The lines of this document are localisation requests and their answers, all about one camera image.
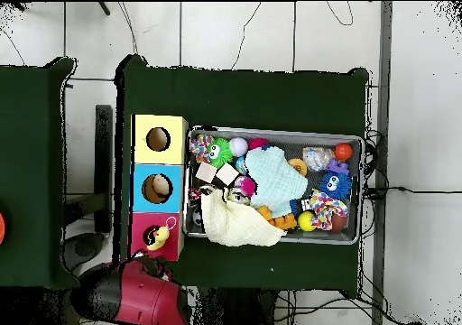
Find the light blue muslin cloth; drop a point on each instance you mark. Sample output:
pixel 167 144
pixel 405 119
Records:
pixel 276 180

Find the cream muslin cloth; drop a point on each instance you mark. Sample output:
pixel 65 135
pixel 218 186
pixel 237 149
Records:
pixel 234 224

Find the yellow rubber duck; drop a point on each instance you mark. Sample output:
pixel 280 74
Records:
pixel 158 238

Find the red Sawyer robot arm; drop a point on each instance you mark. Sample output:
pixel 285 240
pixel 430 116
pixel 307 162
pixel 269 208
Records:
pixel 144 299

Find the wooden box with three holes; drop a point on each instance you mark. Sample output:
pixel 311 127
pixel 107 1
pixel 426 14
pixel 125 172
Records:
pixel 169 151

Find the shallow metal mesh bin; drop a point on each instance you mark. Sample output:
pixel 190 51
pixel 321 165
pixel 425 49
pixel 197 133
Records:
pixel 325 137

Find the green fuzzy googly-eyed toy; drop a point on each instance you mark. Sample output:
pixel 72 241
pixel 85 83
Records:
pixel 220 153

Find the white toy baseball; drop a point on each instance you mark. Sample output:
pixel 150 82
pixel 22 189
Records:
pixel 238 146

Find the clear glitter ball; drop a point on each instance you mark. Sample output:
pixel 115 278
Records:
pixel 317 158

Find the small yellow ball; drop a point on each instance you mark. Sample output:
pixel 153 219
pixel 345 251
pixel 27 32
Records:
pixel 306 221

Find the blue fuzzy googly-eyed toy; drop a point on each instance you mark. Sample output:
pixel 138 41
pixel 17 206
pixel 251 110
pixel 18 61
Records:
pixel 335 185

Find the plain orange ball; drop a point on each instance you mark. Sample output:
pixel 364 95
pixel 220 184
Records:
pixel 343 152

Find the black upright panel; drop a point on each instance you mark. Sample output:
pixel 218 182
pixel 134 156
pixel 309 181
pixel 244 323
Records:
pixel 103 159

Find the grey round base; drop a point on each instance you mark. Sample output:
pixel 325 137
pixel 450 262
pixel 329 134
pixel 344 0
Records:
pixel 85 249

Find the orange round object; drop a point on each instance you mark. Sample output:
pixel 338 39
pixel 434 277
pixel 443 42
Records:
pixel 1 227

